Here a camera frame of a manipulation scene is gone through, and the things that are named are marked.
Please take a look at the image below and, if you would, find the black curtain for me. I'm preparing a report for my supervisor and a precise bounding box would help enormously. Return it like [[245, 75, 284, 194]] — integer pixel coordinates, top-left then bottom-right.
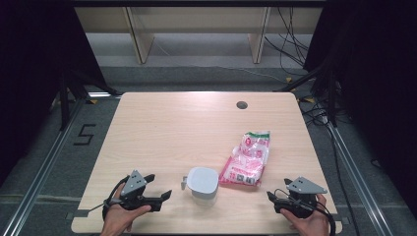
[[303, 0, 417, 214], [0, 0, 107, 185]]

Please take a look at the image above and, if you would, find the person's left hand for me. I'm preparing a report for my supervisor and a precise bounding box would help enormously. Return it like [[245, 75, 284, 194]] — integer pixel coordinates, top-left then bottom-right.
[[99, 183, 152, 236]]

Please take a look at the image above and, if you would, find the person's right hand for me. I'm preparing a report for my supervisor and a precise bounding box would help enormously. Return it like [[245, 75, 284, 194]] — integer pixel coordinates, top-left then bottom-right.
[[280, 194, 329, 236]]

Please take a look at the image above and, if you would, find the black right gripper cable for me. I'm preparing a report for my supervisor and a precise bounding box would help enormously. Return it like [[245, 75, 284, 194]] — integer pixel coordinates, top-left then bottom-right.
[[273, 188, 337, 236]]

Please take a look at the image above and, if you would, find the metal floor rail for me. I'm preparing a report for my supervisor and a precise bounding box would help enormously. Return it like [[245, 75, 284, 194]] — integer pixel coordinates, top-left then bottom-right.
[[328, 122, 394, 236], [0, 97, 87, 236]]

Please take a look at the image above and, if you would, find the beige wooden desk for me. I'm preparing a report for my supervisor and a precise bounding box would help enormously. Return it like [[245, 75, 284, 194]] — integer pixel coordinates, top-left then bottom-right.
[[74, 6, 324, 65]]

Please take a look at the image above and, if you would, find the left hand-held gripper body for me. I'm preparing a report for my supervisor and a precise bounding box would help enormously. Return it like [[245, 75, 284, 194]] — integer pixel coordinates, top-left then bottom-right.
[[119, 169, 163, 212]]

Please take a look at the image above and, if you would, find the black cable bundle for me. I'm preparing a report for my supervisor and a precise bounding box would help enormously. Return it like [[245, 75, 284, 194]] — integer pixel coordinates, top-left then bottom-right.
[[264, 6, 311, 77]]

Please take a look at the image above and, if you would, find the black tape numeral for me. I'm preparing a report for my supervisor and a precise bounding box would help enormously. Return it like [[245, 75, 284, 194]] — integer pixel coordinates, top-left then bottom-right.
[[73, 123, 97, 147]]

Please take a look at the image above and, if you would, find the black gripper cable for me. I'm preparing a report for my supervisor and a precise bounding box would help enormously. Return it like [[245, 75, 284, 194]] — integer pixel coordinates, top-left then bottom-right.
[[273, 188, 337, 236], [102, 175, 131, 220]]

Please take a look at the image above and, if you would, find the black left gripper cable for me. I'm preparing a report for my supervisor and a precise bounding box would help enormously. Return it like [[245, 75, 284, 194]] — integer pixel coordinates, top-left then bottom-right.
[[102, 175, 131, 220]]

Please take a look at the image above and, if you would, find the clear jar with white lid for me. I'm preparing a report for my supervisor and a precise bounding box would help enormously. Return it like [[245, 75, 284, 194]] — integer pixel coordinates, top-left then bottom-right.
[[180, 166, 219, 207]]

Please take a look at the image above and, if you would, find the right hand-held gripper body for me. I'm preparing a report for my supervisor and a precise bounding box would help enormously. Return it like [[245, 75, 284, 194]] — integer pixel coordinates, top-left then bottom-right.
[[274, 176, 328, 219]]

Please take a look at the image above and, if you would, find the pink and white sugar bag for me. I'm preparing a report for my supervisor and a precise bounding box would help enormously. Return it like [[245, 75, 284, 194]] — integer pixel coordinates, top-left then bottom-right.
[[218, 131, 271, 188]]

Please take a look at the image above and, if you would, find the black metal stand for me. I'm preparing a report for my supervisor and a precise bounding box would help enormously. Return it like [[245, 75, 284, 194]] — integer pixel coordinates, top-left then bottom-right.
[[58, 70, 120, 132], [274, 62, 339, 127]]

